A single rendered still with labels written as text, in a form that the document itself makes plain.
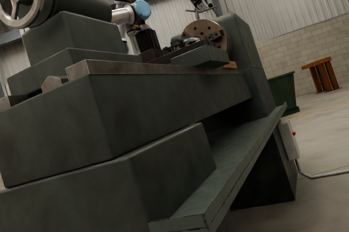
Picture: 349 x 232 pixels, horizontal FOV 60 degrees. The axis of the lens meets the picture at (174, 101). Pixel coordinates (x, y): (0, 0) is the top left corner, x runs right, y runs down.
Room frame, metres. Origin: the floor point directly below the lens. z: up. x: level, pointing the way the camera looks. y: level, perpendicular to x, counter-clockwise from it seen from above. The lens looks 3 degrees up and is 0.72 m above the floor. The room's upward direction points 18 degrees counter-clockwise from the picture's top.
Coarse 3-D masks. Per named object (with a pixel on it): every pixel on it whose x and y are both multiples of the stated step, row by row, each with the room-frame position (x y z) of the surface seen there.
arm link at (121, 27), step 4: (116, 0) 2.16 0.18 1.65; (120, 0) 2.15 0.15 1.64; (124, 0) 2.16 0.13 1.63; (128, 0) 2.18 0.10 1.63; (116, 4) 2.19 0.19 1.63; (120, 4) 2.17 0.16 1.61; (124, 4) 2.18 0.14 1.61; (116, 8) 2.19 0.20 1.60; (120, 8) 2.18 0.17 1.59; (120, 24) 2.20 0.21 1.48; (124, 24) 2.22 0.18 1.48; (120, 28) 2.21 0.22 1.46; (124, 28) 2.22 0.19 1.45; (120, 32) 2.21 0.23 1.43; (124, 32) 2.23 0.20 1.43; (124, 36) 2.24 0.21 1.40; (124, 40) 2.23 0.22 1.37; (124, 44) 2.24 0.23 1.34; (128, 48) 2.30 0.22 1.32; (128, 52) 2.31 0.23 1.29
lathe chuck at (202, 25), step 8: (192, 24) 1.84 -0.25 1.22; (200, 24) 1.82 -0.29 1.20; (208, 24) 1.80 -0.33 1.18; (216, 24) 1.78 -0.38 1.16; (192, 32) 1.85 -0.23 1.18; (200, 32) 1.83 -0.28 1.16; (208, 32) 1.81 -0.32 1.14; (224, 32) 1.80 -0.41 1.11; (216, 40) 1.79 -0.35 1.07; (224, 40) 1.78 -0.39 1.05; (224, 48) 1.78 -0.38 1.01
